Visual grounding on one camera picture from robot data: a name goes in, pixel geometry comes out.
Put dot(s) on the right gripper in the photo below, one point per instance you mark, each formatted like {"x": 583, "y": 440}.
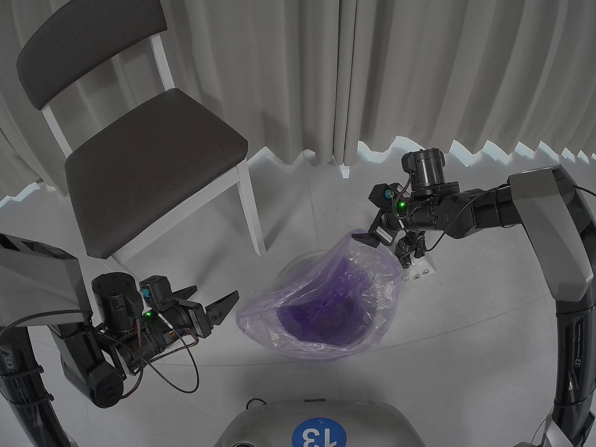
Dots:
{"x": 393, "y": 224}

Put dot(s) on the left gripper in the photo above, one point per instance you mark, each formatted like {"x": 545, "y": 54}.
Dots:
{"x": 191, "y": 321}

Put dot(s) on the black plastic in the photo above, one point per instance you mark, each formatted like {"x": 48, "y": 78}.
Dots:
{"x": 409, "y": 249}

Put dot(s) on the purple plastic bag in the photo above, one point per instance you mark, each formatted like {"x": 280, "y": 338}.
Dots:
{"x": 363, "y": 268}

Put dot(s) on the clear printed wrapper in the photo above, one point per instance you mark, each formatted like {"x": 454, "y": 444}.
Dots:
{"x": 421, "y": 274}

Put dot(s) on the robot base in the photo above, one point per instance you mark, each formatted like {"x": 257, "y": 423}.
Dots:
{"x": 279, "y": 426}

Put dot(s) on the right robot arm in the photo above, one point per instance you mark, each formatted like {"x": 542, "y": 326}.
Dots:
{"x": 549, "y": 231}

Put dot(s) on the white trash bin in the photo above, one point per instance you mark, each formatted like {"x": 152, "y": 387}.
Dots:
{"x": 298, "y": 268}

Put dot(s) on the white curtain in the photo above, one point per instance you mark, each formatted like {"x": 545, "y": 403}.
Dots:
{"x": 465, "y": 63}
{"x": 256, "y": 63}

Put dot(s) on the grey white chair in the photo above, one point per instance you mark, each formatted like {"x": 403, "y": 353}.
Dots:
{"x": 93, "y": 26}

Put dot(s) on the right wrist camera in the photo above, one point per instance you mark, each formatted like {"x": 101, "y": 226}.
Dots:
{"x": 382, "y": 196}

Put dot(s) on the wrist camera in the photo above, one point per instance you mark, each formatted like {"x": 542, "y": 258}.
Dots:
{"x": 156, "y": 289}
{"x": 382, "y": 196}

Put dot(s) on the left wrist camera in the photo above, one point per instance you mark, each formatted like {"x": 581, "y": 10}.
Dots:
{"x": 156, "y": 289}

